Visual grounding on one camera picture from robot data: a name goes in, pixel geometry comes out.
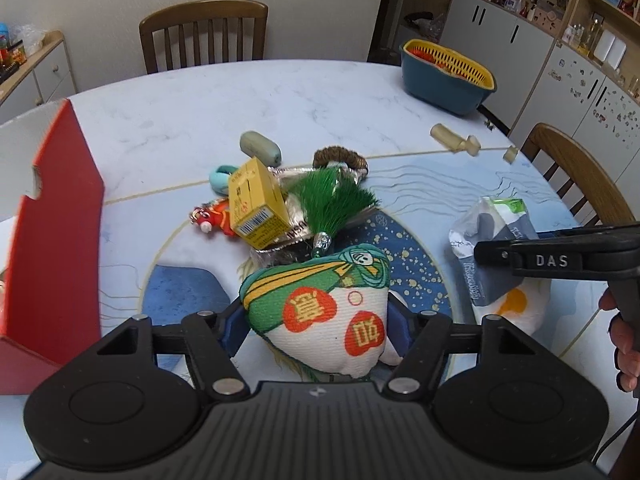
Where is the low wooden white cabinet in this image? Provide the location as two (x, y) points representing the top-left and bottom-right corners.
(0, 30), (78, 121)

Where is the white cabinet with stickers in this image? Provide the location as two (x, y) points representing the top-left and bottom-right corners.
(509, 42), (640, 196)

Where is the person's right hand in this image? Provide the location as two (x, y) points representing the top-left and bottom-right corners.
(599, 290), (640, 391)

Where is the wooden wall shelf unit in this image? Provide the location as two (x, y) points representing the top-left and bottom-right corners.
(480, 0), (640, 101)

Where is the red cardboard box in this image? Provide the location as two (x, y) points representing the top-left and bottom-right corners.
(0, 99), (106, 396)

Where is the green tassel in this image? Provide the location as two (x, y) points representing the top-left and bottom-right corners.
(287, 167), (381, 259)

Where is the grey-green oblong capsule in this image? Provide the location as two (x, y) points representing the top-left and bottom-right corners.
(240, 131), (282, 165)

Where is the white grey snack packet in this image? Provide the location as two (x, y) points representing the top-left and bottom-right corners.
(448, 196), (541, 308)

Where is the silver foil packet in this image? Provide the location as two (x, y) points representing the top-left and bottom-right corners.
(250, 166), (362, 267)

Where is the wooden curved-back chair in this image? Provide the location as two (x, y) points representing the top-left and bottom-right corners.
(520, 123), (636, 228)

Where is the beige rubber tube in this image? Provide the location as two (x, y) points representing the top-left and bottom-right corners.
(431, 123), (466, 151)

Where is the small yellow carton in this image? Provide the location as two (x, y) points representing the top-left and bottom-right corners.
(227, 156), (292, 251)

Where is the white two-door cabinet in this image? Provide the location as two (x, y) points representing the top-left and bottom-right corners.
(440, 0), (557, 136)

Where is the yellow plastic strainer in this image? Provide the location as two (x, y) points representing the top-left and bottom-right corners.
(404, 39), (496, 92)

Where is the fried egg toy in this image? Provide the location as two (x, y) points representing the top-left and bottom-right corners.
(472, 280), (551, 333)

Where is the black cable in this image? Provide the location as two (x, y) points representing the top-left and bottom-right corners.
(592, 422), (640, 467)

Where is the clear plastic bag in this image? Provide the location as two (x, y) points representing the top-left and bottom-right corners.
(19, 24), (47, 55)

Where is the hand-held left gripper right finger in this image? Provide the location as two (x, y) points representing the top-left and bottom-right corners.
(385, 294), (538, 393)

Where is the red orange keychain figure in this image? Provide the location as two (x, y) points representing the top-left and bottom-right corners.
(189, 197), (236, 238)

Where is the green white printed cloth pouch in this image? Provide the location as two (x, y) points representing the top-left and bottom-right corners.
(239, 244), (403, 381)

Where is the blue plastic basket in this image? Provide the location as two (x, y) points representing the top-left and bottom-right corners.
(400, 40), (497, 117)

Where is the brown beaded bracelet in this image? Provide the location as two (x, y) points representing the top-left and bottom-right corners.
(312, 146), (370, 181)

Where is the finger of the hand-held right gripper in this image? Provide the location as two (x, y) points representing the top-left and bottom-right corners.
(537, 225), (640, 242)
(474, 239), (640, 277)

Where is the wooden slat-back chair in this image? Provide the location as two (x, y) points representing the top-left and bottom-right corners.
(139, 0), (269, 75)

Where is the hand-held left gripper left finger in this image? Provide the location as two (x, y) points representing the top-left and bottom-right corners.
(100, 301), (251, 402)

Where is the teal round toy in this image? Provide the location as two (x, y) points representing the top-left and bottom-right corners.
(209, 164), (241, 195)

